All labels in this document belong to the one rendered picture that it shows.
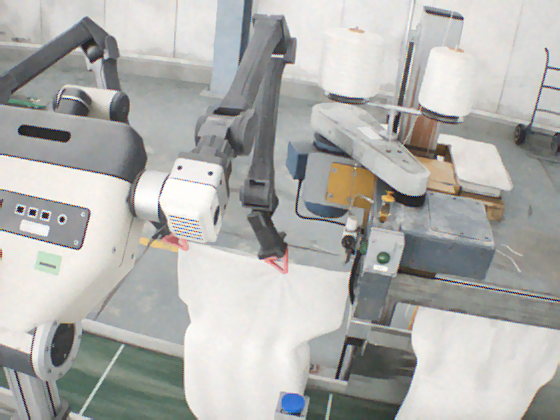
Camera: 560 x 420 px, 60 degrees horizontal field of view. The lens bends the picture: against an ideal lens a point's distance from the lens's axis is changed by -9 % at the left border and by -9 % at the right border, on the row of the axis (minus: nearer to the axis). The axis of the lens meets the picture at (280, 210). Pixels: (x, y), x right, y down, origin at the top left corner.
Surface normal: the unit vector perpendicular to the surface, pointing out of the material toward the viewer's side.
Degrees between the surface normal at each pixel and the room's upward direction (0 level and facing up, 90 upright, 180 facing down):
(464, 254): 90
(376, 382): 90
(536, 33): 90
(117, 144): 50
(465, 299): 90
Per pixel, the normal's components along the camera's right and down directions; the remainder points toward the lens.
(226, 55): -0.21, 0.48
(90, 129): -0.08, -0.20
